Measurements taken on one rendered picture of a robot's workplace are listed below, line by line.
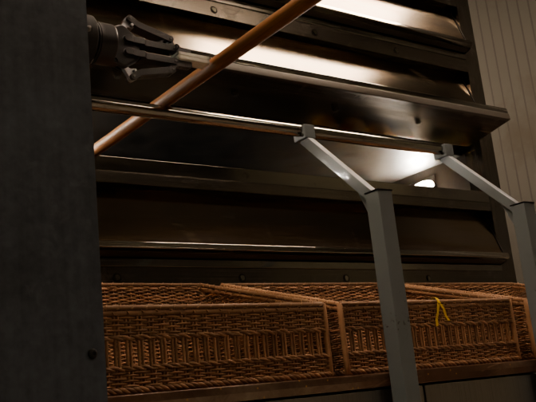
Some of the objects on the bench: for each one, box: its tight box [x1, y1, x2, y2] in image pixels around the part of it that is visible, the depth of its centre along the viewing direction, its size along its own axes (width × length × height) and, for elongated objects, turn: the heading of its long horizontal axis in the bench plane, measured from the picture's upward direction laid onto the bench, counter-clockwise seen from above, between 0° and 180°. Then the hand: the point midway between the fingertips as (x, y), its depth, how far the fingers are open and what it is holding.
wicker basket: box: [219, 282, 522, 376], centre depth 206 cm, size 49×56×28 cm
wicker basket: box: [101, 282, 334, 396], centre depth 172 cm, size 49×56×28 cm
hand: (190, 60), depth 158 cm, fingers closed
